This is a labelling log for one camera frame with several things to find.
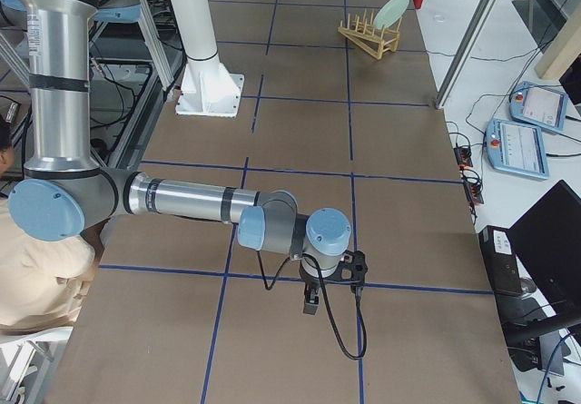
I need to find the black monitor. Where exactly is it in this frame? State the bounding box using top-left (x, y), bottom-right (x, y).
top-left (507, 180), bottom-right (580, 312)

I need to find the far blue teach pendant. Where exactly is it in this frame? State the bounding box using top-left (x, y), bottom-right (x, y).
top-left (509, 81), bottom-right (569, 133)

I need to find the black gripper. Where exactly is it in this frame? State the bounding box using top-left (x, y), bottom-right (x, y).
top-left (300, 251), bottom-right (367, 315)

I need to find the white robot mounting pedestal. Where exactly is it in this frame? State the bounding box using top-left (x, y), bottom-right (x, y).
top-left (171, 0), bottom-right (244, 118)

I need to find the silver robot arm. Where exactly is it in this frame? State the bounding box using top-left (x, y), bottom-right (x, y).
top-left (9, 0), bottom-right (368, 314)

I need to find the orange black usb hub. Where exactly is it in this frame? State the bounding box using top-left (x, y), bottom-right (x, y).
top-left (453, 144), bottom-right (484, 206)

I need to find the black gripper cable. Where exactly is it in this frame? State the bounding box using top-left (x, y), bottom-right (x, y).
top-left (256, 249), bottom-right (368, 360)

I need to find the near blue teach pendant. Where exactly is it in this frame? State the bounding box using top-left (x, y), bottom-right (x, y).
top-left (485, 119), bottom-right (549, 180)

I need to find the black desktop computer box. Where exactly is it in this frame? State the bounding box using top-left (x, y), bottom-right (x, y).
top-left (478, 225), bottom-right (523, 297)

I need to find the aluminium frame post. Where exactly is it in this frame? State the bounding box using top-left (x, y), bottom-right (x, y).
top-left (435, 0), bottom-right (498, 109)

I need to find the blue teach pendant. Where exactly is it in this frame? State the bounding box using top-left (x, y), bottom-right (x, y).
top-left (485, 119), bottom-right (549, 180)
top-left (509, 81), bottom-right (569, 133)

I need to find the light green ceramic plate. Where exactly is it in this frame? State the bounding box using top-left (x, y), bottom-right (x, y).
top-left (373, 0), bottom-right (409, 30)

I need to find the person in beige clothes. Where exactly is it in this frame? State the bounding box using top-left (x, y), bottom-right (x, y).
top-left (1, 195), bottom-right (104, 334)

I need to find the wooden dish rack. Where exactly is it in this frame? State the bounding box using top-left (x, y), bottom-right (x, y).
top-left (338, 9), bottom-right (402, 60)

